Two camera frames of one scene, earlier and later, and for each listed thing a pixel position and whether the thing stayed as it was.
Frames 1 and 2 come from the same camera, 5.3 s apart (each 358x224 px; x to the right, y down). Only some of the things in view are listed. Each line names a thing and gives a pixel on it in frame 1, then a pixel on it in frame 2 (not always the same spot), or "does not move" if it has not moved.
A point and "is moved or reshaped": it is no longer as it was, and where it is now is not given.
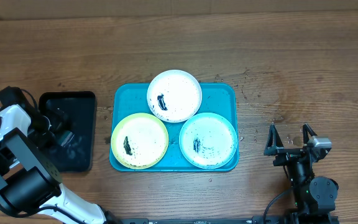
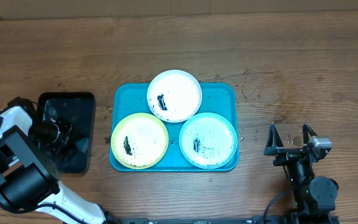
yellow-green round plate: [139, 140] does not move
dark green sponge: [66, 138] is moved or reshaped
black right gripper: [288, 154] does not move
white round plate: [174, 96] does not move
